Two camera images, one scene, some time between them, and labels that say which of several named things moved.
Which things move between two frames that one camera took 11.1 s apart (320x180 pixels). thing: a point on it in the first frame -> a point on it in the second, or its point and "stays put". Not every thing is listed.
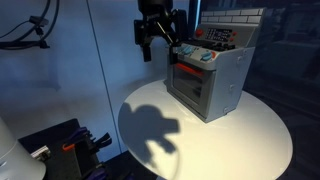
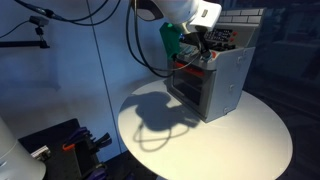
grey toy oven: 212,66 stays put
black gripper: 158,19 -> 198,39
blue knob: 206,56 stays put
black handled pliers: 102,141 stays put
